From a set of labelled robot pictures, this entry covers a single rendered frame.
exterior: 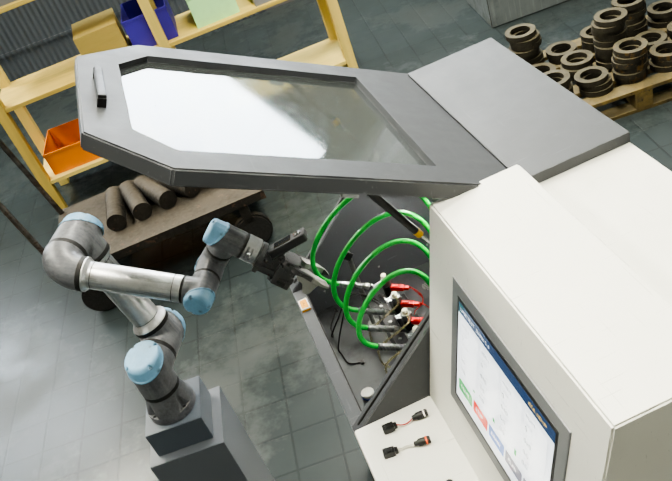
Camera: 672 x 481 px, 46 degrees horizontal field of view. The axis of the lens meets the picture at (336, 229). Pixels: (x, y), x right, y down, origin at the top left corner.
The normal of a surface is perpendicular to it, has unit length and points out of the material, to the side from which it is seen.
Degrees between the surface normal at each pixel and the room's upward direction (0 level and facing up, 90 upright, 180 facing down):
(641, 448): 90
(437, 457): 0
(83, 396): 0
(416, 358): 90
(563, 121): 0
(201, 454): 90
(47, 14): 90
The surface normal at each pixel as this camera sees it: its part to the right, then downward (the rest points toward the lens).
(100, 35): 0.31, 0.50
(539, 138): -0.29, -0.76
